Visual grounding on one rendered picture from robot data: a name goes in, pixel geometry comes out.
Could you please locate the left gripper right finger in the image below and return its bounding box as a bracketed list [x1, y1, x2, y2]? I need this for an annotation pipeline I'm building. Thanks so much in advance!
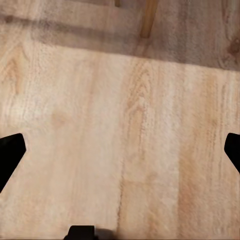
[224, 133, 240, 173]

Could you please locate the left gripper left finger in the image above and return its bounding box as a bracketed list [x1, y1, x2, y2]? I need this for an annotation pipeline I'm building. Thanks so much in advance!
[0, 133, 26, 193]

